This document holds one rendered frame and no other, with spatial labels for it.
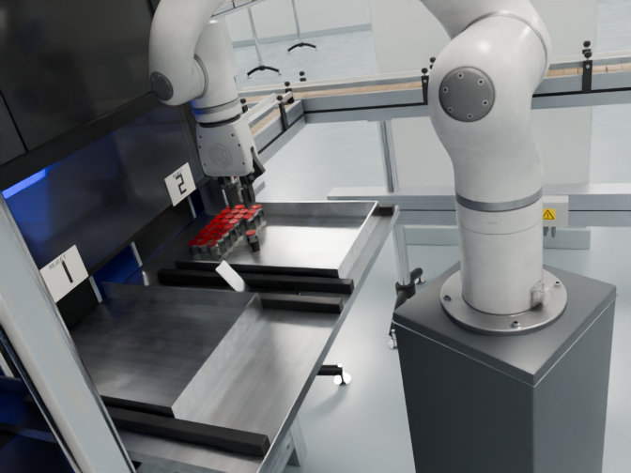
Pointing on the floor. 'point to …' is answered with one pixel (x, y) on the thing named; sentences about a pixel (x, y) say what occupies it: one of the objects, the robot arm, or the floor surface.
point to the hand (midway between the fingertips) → (240, 195)
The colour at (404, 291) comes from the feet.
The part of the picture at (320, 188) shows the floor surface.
